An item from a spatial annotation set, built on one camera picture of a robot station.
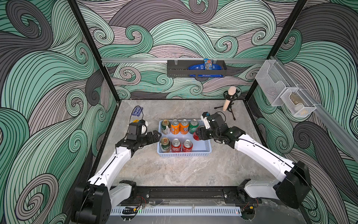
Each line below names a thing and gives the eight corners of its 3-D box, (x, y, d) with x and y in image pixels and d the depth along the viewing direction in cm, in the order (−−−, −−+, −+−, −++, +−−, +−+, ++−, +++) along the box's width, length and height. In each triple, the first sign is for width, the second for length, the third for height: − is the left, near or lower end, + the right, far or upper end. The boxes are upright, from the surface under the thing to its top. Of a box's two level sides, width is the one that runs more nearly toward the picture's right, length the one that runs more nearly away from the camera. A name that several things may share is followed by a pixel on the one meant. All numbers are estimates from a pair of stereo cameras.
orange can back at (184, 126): (180, 136, 100) (180, 126, 91) (180, 129, 104) (180, 119, 95) (188, 136, 100) (189, 126, 91) (187, 129, 104) (188, 119, 95)
